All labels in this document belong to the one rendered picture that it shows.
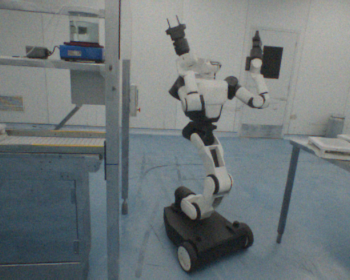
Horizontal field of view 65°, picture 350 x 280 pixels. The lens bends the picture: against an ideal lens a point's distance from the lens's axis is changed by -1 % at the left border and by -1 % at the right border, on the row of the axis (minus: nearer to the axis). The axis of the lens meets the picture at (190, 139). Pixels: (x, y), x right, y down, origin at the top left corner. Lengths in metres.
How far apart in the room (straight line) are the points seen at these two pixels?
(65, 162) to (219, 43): 4.28
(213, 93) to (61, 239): 1.29
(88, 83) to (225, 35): 4.06
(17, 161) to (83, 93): 0.48
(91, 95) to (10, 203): 0.72
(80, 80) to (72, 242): 0.92
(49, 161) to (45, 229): 0.43
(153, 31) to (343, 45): 3.70
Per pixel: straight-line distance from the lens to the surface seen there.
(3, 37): 5.81
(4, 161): 1.62
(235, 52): 5.44
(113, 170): 1.43
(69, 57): 1.49
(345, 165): 1.84
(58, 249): 1.85
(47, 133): 1.79
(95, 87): 1.62
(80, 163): 1.51
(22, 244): 1.88
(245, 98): 2.01
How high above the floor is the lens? 1.39
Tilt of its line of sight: 16 degrees down
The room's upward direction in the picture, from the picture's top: 4 degrees clockwise
